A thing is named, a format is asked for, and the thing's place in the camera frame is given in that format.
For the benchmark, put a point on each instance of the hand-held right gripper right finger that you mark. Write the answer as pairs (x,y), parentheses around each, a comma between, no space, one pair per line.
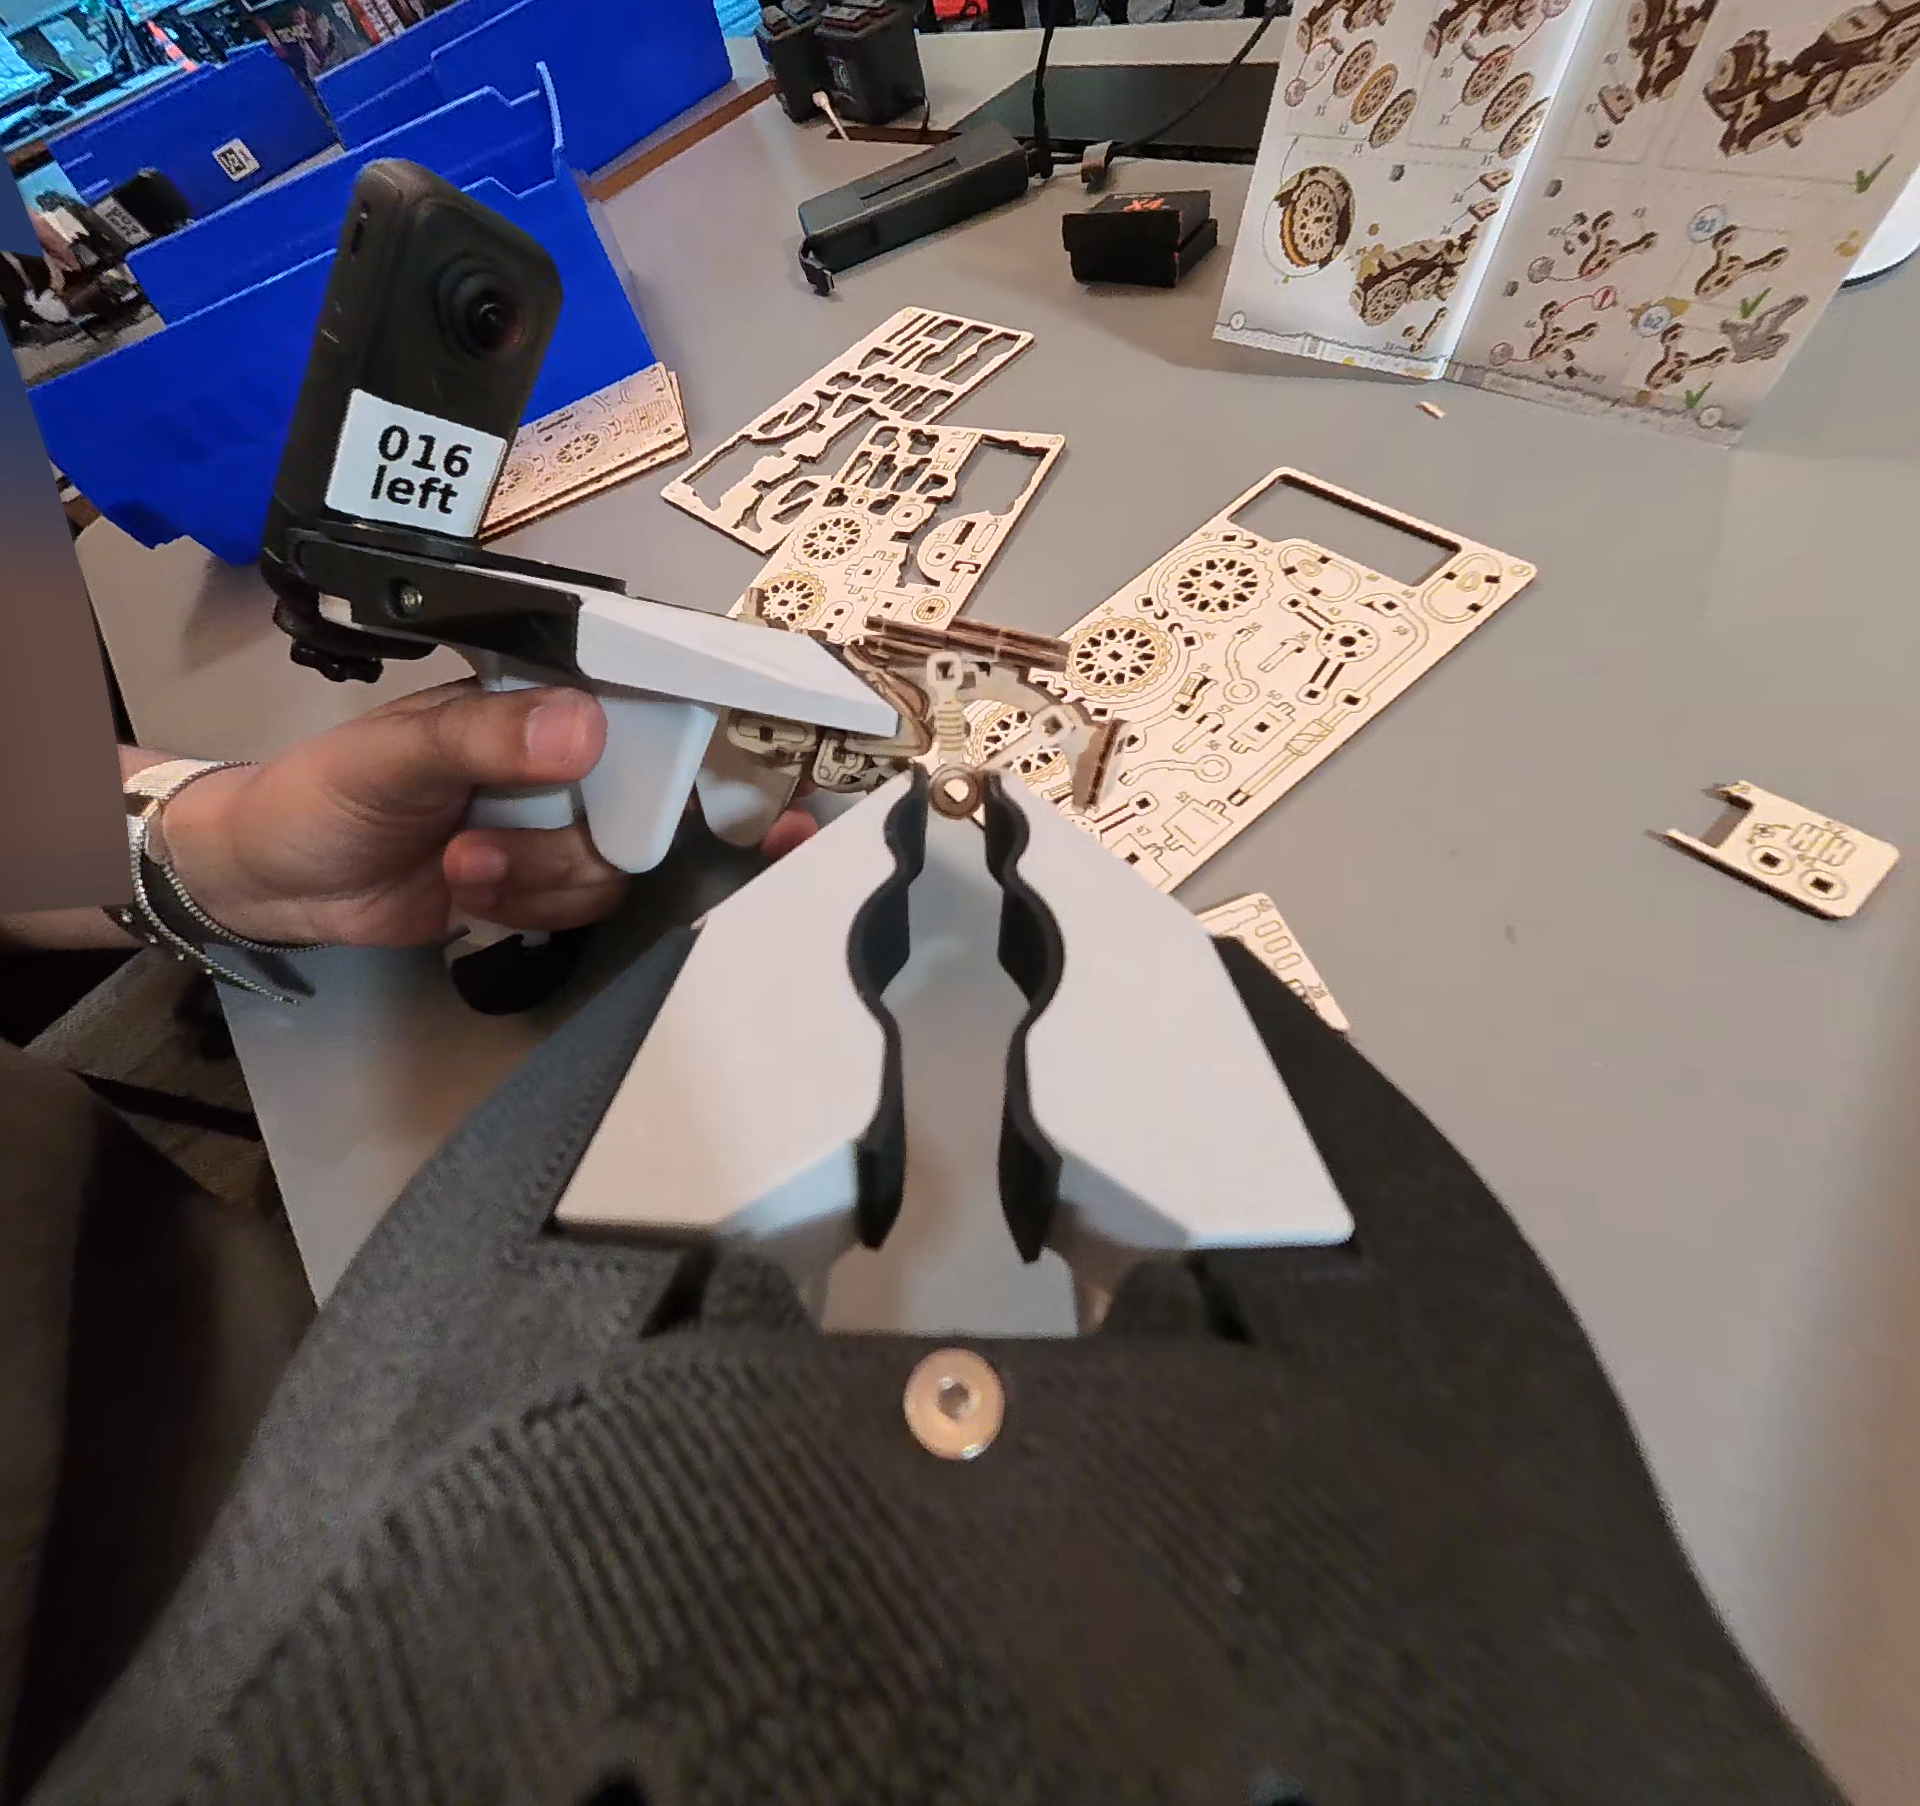
(1184,1087)

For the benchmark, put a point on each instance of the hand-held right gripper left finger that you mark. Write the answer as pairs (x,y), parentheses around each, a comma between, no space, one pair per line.
(717,1087)

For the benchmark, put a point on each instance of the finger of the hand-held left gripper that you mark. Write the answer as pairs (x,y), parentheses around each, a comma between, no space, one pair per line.
(704,662)

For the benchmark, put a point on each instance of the wooden vehicle model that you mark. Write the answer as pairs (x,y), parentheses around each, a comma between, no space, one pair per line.
(797,759)

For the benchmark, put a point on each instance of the grey desk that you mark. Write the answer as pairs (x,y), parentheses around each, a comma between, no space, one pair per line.
(1574,1087)

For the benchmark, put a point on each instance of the person's left hand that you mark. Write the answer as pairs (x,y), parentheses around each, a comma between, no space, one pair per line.
(329,816)

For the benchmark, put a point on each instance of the slotted wooden sheet fragment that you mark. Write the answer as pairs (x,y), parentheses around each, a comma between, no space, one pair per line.
(1273,944)

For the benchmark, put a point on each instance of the emptied wooden puzzle sheet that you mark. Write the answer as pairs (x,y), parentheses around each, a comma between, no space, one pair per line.
(704,480)

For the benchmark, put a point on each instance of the wooden puzzle sheet with gears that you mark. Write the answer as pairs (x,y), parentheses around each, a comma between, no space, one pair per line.
(876,592)

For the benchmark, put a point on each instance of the stacked wooden puzzle sheets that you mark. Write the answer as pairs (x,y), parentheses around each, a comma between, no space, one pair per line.
(600,452)

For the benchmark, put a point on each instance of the blue plastic bin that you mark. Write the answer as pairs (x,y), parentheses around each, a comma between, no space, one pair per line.
(167,133)
(600,53)
(224,382)

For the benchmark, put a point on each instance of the wooden puzzle sheet with wheels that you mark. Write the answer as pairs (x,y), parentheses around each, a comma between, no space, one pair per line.
(1349,637)

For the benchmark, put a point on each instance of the black oblong case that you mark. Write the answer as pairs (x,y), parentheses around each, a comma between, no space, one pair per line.
(914,187)

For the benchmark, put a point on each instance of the small black box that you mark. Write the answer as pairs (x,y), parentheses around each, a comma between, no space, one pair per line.
(1140,253)

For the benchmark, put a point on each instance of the black battery charger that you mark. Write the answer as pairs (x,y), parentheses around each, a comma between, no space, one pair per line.
(868,65)
(783,61)

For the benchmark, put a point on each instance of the notched wooden sheet fragment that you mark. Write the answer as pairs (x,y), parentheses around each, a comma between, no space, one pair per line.
(1860,860)

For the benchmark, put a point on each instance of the black flat panel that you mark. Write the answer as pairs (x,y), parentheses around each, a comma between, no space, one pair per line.
(1172,110)

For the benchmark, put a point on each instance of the person's brown clothing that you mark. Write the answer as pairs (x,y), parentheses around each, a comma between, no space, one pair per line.
(74,1461)

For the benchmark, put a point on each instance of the folded paper instruction sheet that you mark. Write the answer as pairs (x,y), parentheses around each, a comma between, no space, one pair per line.
(1591,187)

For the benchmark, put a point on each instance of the white book stand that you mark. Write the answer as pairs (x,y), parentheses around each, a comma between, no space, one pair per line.
(1891,253)

